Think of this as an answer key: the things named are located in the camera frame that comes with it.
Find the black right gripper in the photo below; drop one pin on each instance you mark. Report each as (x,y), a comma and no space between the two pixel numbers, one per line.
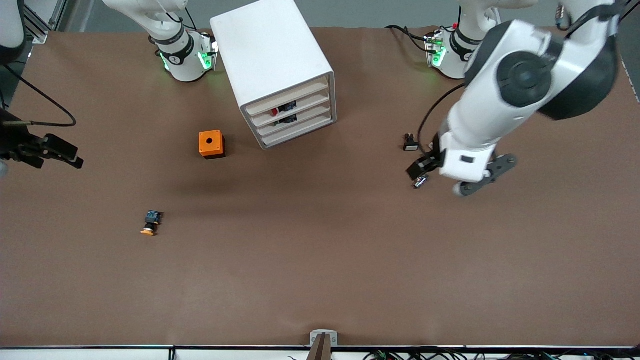
(15,141)

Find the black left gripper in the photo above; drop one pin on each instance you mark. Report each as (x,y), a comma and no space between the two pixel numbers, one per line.
(431,161)

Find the orange mushroom push button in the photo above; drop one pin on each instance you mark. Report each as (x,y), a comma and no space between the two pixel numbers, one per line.
(149,231)

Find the beige drawer holding orange button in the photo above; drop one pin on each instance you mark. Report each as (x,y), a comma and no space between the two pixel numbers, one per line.
(310,91)

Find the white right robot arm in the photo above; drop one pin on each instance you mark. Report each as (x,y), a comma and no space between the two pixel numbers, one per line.
(182,60)

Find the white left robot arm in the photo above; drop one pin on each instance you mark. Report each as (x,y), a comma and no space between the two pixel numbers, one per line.
(500,110)

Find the black button with white face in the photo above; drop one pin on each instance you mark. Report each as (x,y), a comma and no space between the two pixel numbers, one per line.
(411,145)

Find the beige empty drawer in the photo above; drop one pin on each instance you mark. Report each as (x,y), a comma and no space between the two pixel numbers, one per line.
(315,127)

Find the beige drawer holding red button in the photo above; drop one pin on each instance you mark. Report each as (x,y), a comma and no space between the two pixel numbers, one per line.
(310,104)

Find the red push button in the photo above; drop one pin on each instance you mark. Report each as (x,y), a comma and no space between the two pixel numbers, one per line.
(287,106)

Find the white drawer cabinet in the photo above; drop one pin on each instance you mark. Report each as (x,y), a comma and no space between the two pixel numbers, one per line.
(270,45)

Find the brown table cover sheet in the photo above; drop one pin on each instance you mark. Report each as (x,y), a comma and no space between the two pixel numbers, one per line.
(320,250)

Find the orange box with hole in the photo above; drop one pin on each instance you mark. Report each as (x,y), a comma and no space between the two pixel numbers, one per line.
(210,141)

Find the silver key switch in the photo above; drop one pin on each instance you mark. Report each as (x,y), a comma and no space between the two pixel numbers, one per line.
(420,183)

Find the aluminium frame profile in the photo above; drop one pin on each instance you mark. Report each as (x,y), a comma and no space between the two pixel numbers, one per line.
(40,37)

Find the beige drawer holding black switch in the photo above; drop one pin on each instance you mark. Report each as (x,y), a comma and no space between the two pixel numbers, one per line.
(312,115)

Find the black switch module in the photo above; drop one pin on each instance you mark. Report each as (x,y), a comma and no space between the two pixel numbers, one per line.
(287,119)

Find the grey bracket with brown post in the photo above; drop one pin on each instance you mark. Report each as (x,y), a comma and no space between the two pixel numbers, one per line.
(323,345)

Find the white table edge rail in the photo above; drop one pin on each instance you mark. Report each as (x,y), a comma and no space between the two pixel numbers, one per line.
(100,355)

